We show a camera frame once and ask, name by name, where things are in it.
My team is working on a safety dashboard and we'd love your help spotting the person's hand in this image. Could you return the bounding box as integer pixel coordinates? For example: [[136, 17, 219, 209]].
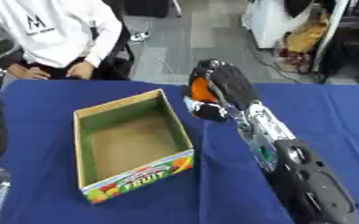
[[6, 63, 53, 81], [64, 60, 97, 81]]

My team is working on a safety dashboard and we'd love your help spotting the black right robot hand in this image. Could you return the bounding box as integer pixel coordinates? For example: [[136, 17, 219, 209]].
[[182, 59, 263, 123]]

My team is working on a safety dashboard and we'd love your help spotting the yellow bag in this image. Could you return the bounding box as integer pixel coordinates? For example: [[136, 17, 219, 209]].
[[285, 12, 332, 54]]

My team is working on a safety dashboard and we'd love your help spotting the person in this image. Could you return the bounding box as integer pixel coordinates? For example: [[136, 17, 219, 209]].
[[0, 0, 134, 81]]

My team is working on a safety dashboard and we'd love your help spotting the cardboard box with green inside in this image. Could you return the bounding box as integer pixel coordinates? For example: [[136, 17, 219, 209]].
[[72, 88, 197, 204]]

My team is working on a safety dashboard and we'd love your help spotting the white cabinet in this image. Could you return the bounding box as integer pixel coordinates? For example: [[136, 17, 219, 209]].
[[241, 0, 318, 50]]

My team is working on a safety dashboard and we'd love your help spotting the black cable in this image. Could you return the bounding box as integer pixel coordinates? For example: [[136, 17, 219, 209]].
[[247, 46, 304, 85]]

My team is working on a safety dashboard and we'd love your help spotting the black office chair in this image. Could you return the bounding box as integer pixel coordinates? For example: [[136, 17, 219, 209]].
[[88, 23, 137, 81]]

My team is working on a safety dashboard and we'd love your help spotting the orange toy fruit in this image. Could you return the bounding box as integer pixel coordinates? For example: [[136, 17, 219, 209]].
[[190, 77, 220, 103]]

